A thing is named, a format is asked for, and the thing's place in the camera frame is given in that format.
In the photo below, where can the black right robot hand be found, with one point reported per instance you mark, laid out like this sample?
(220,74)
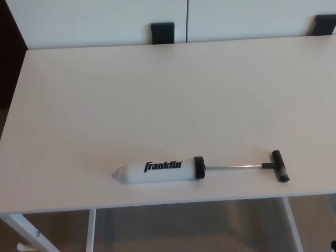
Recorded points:
(334,244)

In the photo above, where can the dark brown wooden panel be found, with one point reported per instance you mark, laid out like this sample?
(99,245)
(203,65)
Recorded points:
(10,52)

